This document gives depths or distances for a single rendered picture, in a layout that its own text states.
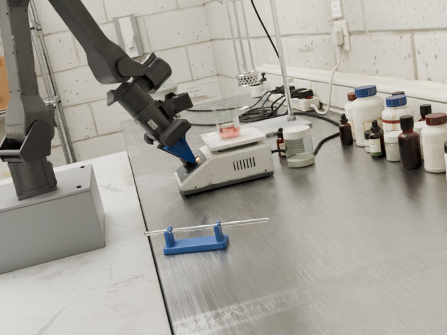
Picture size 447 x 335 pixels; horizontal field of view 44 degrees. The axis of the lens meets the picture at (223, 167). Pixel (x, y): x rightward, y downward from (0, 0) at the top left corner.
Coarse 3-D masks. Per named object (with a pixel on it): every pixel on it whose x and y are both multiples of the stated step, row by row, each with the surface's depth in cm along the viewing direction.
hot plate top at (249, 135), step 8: (248, 128) 124; (216, 136) 122; (248, 136) 116; (256, 136) 114; (264, 136) 114; (208, 144) 116; (216, 144) 114; (224, 144) 113; (232, 144) 113; (240, 144) 113
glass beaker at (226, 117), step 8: (224, 104) 114; (232, 104) 114; (216, 112) 115; (224, 112) 114; (232, 112) 115; (216, 120) 116; (224, 120) 115; (232, 120) 115; (224, 128) 115; (232, 128) 115; (240, 128) 117; (224, 136) 116; (232, 136) 116; (240, 136) 117
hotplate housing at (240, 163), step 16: (256, 144) 116; (208, 160) 113; (224, 160) 113; (240, 160) 114; (256, 160) 114; (272, 160) 115; (176, 176) 121; (192, 176) 113; (208, 176) 113; (224, 176) 114; (240, 176) 114; (256, 176) 115; (192, 192) 114
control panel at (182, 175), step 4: (196, 152) 123; (200, 152) 121; (200, 156) 118; (204, 156) 116; (196, 160) 117; (200, 160) 116; (204, 160) 114; (200, 164) 113; (180, 168) 122; (184, 168) 120; (196, 168) 113; (176, 172) 122; (180, 172) 120; (184, 172) 117; (192, 172) 113; (180, 176) 117; (184, 176) 115; (180, 180) 115
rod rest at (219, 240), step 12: (168, 228) 87; (216, 228) 83; (168, 240) 85; (180, 240) 88; (192, 240) 87; (204, 240) 86; (216, 240) 84; (228, 240) 86; (168, 252) 86; (180, 252) 85
